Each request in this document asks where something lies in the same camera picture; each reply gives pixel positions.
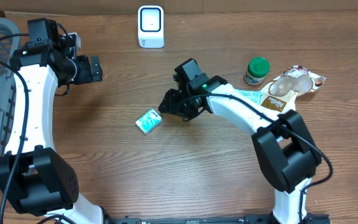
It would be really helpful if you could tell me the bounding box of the green Kleenex tissue pack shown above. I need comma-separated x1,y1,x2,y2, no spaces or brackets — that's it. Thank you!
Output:
135,108,162,134

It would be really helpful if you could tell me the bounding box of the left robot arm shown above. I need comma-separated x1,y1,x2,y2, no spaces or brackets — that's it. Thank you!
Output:
0,18,111,223

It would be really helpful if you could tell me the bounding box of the clear bagged bread pack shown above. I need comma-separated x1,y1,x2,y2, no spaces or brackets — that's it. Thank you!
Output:
260,65,326,113

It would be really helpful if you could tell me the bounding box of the green lidded jar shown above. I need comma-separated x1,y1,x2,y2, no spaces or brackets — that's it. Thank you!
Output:
244,57,270,86

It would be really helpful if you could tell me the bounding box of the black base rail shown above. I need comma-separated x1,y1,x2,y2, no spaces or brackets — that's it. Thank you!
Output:
110,213,331,224

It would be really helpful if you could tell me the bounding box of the light green wipes packet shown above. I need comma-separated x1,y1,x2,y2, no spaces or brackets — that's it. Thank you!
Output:
237,90,262,105

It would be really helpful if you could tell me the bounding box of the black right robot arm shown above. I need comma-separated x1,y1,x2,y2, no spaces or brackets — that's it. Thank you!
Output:
158,58,322,223

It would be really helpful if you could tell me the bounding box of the white barcode scanner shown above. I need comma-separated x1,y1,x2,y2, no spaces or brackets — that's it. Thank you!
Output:
137,5,165,49

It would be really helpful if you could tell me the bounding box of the brown cardboard backdrop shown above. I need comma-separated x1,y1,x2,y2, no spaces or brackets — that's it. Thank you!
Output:
0,0,358,15

